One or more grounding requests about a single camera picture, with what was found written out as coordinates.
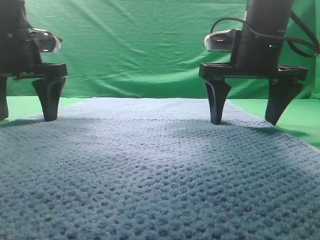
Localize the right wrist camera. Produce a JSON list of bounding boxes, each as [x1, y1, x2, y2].
[[204, 29, 236, 53]]

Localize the blue waffle towel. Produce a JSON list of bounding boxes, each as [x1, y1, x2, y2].
[[0, 98, 320, 240]]

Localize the green backdrop cloth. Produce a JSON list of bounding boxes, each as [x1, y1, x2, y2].
[[6, 0, 320, 100]]

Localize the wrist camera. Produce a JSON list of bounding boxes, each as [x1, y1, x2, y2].
[[204, 29, 236, 53], [30, 28, 63, 53]]

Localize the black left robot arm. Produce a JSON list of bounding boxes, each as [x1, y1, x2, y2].
[[0, 0, 68, 122]]

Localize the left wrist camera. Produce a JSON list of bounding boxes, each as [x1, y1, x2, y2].
[[30, 28, 63, 53]]

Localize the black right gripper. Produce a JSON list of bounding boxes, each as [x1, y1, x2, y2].
[[199, 29, 308, 126]]

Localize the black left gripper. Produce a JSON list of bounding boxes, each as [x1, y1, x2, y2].
[[0, 0, 68, 122]]

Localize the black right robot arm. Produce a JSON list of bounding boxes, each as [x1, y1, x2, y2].
[[199, 0, 308, 125]]

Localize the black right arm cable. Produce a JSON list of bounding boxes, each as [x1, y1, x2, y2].
[[210, 11, 320, 58]]

